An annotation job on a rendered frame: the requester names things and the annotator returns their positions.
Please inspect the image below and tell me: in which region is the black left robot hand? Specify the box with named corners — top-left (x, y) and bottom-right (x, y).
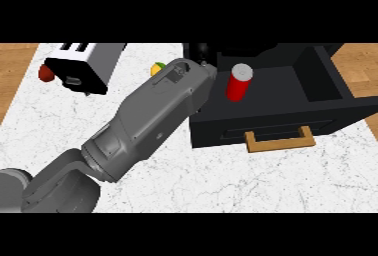
top-left (187, 42), bottom-right (217, 66)

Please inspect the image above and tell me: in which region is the red can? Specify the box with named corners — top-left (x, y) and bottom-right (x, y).
top-left (224, 62), bottom-right (255, 103)

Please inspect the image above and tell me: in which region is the black open drawer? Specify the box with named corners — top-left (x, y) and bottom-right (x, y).
top-left (189, 43), bottom-right (378, 150)

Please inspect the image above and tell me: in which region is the black drawer front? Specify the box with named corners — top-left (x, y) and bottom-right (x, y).
top-left (189, 95), bottom-right (378, 150)

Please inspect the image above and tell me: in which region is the black cabinet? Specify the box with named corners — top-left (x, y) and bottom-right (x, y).
top-left (181, 42), bottom-right (345, 68)

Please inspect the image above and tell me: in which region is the yellow green fruit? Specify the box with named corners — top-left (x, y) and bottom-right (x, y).
top-left (149, 61), bottom-right (168, 77)

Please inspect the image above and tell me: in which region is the white and grey toaster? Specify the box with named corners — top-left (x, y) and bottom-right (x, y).
top-left (43, 42), bottom-right (128, 97)

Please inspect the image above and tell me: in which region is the red vegetable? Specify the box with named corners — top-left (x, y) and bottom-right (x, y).
top-left (37, 64), bottom-right (56, 83)

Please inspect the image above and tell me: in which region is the wooden drawer handle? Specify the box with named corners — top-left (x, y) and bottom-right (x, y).
top-left (243, 125), bottom-right (317, 154)

